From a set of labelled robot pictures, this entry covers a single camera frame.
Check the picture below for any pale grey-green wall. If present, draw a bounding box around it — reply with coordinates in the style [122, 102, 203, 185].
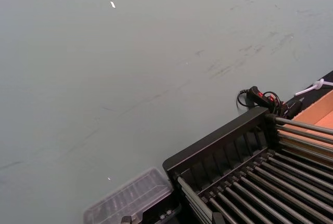
[0, 0, 333, 224]

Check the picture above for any shallow brown cardboard tray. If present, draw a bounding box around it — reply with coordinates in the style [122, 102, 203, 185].
[275, 86, 333, 162]

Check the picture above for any black corded tool red switch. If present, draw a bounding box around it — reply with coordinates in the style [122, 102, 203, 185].
[236, 86, 304, 120]

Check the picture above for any black rack with steel bars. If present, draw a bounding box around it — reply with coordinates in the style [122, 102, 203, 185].
[162, 107, 333, 224]

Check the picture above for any small white three-armed plastic piece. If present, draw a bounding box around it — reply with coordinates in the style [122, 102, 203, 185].
[294, 78, 333, 97]

